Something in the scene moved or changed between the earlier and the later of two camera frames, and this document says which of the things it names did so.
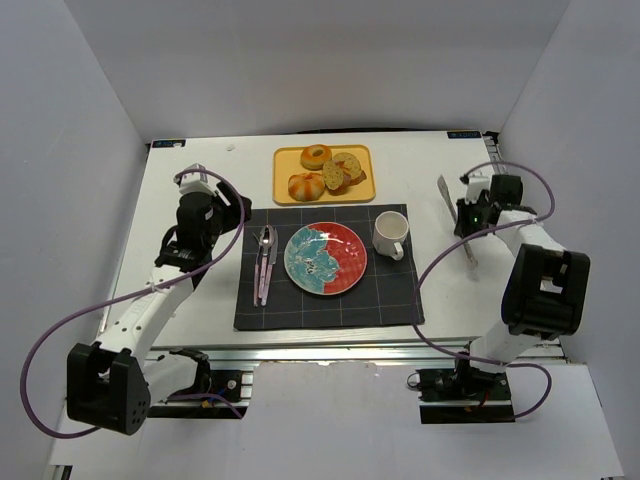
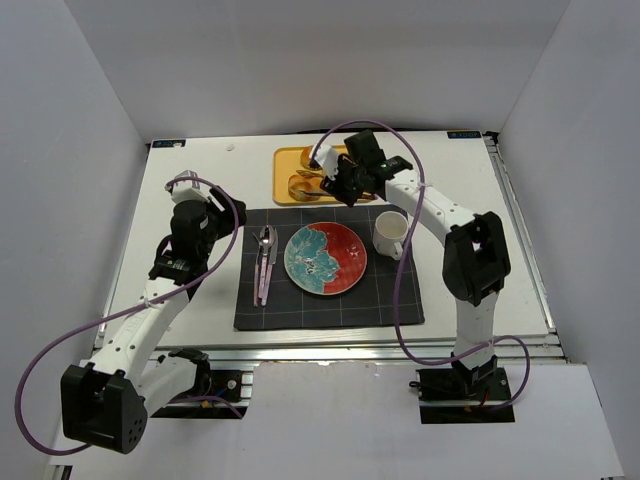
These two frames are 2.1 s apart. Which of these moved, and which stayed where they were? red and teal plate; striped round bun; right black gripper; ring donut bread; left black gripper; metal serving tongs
Moved: right black gripper; metal serving tongs
Stayed: red and teal plate; ring donut bread; striped round bun; left black gripper
